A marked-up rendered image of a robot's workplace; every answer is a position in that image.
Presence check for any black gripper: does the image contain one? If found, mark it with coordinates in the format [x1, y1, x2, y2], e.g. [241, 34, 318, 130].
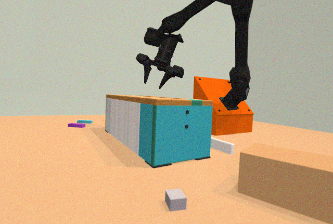
[136, 45, 184, 89]

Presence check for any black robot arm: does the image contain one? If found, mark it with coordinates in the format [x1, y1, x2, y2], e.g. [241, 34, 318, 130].
[144, 0, 253, 111]

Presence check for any purple flat bar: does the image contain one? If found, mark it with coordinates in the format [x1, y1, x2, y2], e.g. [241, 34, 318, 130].
[68, 123, 85, 128]

